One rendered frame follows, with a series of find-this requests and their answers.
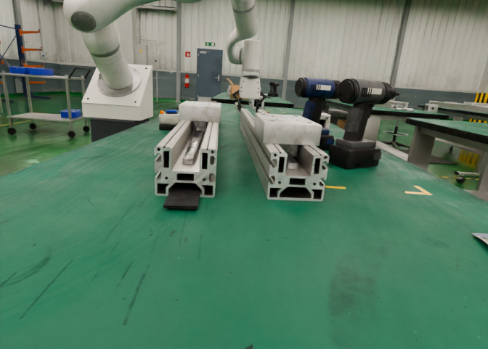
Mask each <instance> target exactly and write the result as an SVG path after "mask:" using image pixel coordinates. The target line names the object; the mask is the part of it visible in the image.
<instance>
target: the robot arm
mask: <svg viewBox="0 0 488 349"><path fill-rule="evenodd" d="M154 1H160V0H64V4H63V11H64V15H65V19H66V20H67V21H68V23H69V24H70V25H71V26H72V27H73V28H75V29H76V30H78V31H81V34H82V37H83V40H84V43H85V44H86V47H87V49H88V50H89V53H90V55H91V57H92V59H93V60H94V63H95V65H96V66H97V69H98V70H99V72H100V73H99V74H98V75H99V77H98V79H97V86H98V89H99V90H100V91H101V92H102V93H103V94H104V95H106V96H109V97H124V96H127V95H129V94H131V93H133V92H134V91H136V90H137V89H138V87H139V85H140V83H141V80H142V79H141V75H140V73H139V71H138V70H137V69H136V68H134V67H131V66H128V63H127V61H126V58H125V56H124V54H123V51H122V48H121V45H120V43H119V41H118V38H117V35H116V33H115V29H114V26H113V22H114V21H115V20H117V19H118V18H119V17H120V16H122V15H123V14H125V13H126V12H128V11H129V10H131V9H133V8H135V7H138V6H141V5H143V4H148V3H151V2H154ZM172 1H179V2H182V3H195V2H198V1H201V0H172ZM231 3H232V10H233V13H234V17H235V23H236V28H235V29H234V30H233V31H232V32H231V33H230V35H229V37H228V39H227V43H226V50H227V56H228V59H229V61H230V62H231V63H232V64H236V65H242V66H243V70H242V75H244V76H243V77H241V79H240V88H239V90H237V91H236V92H235V93H233V94H232V95H233V97H234V98H235V100H236V101H237V102H238V106H237V109H238V110H239V112H240V109H241V103H240V102H241V100H242V99H255V100H256V102H257V104H256V112H258V110H259V105H260V104H261V103H262V102H263V101H264V100H265V98H266V97H267V96H266V95H264V94H263V93H262V92H261V91H260V78H259V77H257V76H259V75H260V74H261V72H259V71H260V65H261V48H262V42H261V41H260V40H256V39H248V38H252V37H254V36H255V35H256V34H257V31H258V25H257V19H256V6H255V0H231ZM245 39H247V40H245ZM242 40H244V46H243V47H238V46H237V44H236V43H237V42H239V41H242ZM238 93H239V97H240V98H239V99H238V98H237V97H236V94H238ZM260 95H262V96H263V97H262V99H261V100H259V97H260Z"/></svg>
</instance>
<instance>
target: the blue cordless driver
mask: <svg viewBox="0 0 488 349"><path fill-rule="evenodd" d="M340 83H341V82H340V81H334V80H331V79H322V78H299V79H298V80H297V81H296V84H295V93H296V95H297V96H298V97H302V98H309V100H308V101H306V102H305V105H304V111H303V114H302V117H304V118H306V119H309V120H311V121H313V122H315V123H318V124H319V122H320V117H321V114H322V111H323V110H324V109H325V105H326V101H325V99H337V98H338V87H339V85H340ZM329 133H330V130H329V129H327V128H323V127H322V131H321V137H320V145H319V146H316V147H318V148H319V149H321V150H329V149H330V145H332V144H334V141H335V139H334V136H333V135H330V134H329Z"/></svg>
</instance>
